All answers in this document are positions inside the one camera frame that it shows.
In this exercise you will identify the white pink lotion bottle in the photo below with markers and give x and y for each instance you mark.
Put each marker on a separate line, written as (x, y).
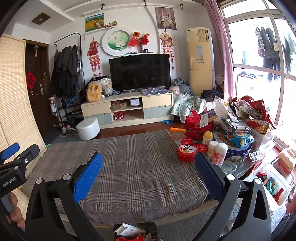
(219, 154)

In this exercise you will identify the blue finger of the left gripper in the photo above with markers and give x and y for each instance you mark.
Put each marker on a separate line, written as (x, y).
(23, 159)
(9, 152)

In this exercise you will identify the red heart-shaped tin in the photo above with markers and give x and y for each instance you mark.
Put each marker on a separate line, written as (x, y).
(187, 152)

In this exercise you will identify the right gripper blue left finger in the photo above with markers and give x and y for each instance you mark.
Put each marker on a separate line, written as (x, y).
(85, 176)

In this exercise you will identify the cream TV cabinet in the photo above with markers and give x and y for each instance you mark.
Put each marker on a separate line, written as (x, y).
(129, 109)

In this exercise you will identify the small white bottle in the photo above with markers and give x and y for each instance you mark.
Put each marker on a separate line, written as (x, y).
(211, 149)

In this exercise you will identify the yellow cap bottle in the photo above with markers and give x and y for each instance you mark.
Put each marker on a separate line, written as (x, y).
(207, 138)

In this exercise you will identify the pink curtain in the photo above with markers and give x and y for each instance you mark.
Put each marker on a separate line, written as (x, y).
(220, 32)

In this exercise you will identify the beige standing air conditioner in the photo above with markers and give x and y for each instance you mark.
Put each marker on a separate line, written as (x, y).
(201, 59)

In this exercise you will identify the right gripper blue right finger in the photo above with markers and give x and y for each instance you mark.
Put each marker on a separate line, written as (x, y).
(211, 175)

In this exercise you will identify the bamboo blind screen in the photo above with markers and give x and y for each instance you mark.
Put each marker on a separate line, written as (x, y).
(18, 124)

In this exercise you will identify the round wall picture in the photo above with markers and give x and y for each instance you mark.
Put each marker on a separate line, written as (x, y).
(115, 42)

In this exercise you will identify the dark wooden door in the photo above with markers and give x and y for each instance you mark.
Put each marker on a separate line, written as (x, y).
(38, 85)

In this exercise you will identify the yellow plush backpack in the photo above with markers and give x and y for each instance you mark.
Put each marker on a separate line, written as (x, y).
(94, 92)

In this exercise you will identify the red snack bag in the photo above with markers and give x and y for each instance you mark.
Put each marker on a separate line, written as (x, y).
(137, 238)

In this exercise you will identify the blue cookie tin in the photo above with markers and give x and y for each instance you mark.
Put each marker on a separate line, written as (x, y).
(234, 154)

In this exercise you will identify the person left hand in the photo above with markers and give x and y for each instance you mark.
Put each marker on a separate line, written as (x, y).
(16, 215)

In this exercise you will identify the white round stool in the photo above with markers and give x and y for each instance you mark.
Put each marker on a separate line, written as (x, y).
(88, 129)

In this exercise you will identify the dark coats on rack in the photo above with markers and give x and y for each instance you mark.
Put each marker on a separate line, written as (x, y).
(67, 79)

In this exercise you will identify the white barcode box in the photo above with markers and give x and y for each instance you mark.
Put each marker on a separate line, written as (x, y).
(126, 230)

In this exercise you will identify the floral blanket pile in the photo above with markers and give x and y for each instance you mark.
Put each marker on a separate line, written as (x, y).
(185, 103)

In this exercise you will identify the grey plaid tablecloth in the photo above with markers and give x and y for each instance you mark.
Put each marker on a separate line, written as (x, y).
(142, 178)

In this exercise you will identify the black flat television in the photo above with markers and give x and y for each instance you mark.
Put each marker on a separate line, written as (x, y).
(139, 71)

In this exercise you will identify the blue chips bag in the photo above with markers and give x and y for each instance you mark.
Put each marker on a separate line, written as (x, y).
(240, 139)

